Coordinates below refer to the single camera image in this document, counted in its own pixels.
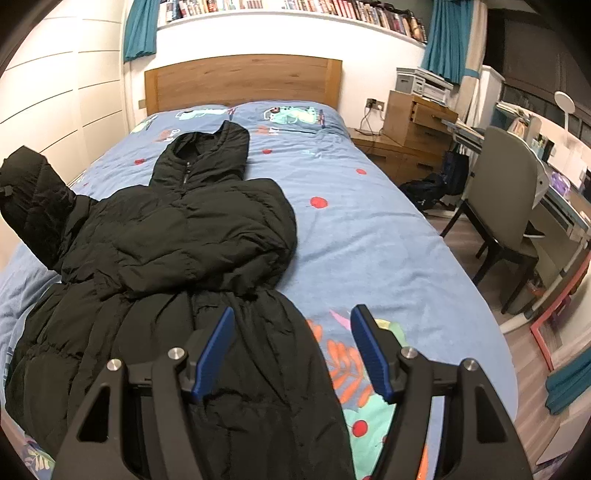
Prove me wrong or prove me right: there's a black puffer coat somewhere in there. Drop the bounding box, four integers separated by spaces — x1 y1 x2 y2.
1 121 355 479

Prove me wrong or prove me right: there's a white desk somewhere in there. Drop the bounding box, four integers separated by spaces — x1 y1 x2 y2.
442 102 590 334

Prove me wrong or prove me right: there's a black bag on floor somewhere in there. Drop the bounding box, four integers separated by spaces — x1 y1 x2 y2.
400 173 453 213

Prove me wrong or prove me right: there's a grey desk chair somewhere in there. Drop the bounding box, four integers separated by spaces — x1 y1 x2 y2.
441 126 544 314

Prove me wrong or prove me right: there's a wooden headboard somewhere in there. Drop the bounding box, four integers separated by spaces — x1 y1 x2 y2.
144 54 342 115

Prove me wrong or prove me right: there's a white wardrobe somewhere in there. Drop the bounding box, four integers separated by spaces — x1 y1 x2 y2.
0 0 136 269

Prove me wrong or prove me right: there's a wooden drawer cabinet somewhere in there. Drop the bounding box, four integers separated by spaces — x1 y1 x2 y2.
349 91 458 185

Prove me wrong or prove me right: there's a left teal curtain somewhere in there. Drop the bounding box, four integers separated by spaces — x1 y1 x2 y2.
123 0 160 63

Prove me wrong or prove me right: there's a teal curtain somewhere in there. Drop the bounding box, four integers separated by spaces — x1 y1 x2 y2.
123 0 160 63
422 0 474 85

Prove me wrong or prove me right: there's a white desk lamp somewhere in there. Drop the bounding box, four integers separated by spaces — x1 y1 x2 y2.
554 91 576 132

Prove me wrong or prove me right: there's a white printer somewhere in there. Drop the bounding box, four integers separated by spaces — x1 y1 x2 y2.
394 68 453 106

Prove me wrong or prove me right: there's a right teal curtain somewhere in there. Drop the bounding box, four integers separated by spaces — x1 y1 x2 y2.
422 0 474 85

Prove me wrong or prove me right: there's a row of books on shelf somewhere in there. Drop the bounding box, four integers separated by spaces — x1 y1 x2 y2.
158 0 428 44

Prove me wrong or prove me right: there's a red frame on floor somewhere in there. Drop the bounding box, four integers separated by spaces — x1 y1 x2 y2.
530 249 590 372

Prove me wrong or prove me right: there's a wall power socket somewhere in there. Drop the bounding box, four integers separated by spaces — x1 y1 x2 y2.
366 98 385 112

